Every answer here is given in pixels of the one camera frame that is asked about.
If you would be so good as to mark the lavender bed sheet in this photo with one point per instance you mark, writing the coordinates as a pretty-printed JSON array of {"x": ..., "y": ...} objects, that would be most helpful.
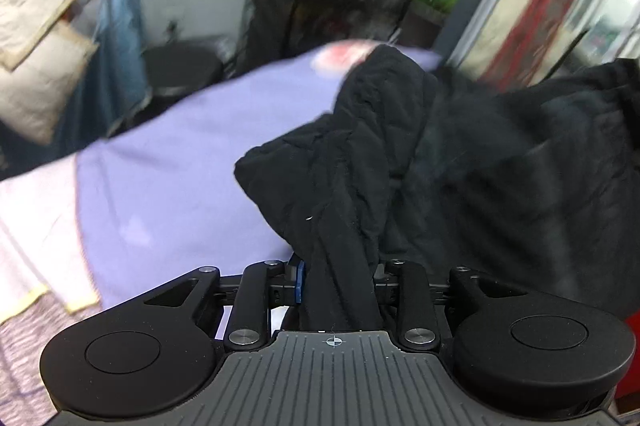
[{"x": 190, "y": 165}]

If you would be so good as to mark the white blanket yellow trim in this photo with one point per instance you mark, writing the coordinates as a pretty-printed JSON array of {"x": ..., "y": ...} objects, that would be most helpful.
[{"x": 40, "y": 236}]

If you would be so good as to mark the blue denim cloth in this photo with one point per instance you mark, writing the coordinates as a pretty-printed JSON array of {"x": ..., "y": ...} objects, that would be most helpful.
[{"x": 120, "y": 50}]

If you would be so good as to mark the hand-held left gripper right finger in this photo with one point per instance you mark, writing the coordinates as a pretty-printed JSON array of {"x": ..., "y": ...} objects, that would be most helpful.
[{"x": 412, "y": 301}]

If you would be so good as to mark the black round stool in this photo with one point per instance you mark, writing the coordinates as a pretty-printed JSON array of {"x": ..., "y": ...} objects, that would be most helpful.
[{"x": 182, "y": 70}]

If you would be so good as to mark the black quilted jacket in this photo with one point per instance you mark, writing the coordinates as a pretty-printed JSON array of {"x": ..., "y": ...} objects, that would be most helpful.
[{"x": 450, "y": 176}]

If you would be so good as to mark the beige quilted coat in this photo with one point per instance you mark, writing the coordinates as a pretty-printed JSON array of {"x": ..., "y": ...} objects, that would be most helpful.
[{"x": 35, "y": 55}]

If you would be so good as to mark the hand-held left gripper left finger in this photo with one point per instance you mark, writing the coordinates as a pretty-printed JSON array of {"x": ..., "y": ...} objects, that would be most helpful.
[{"x": 250, "y": 301}]

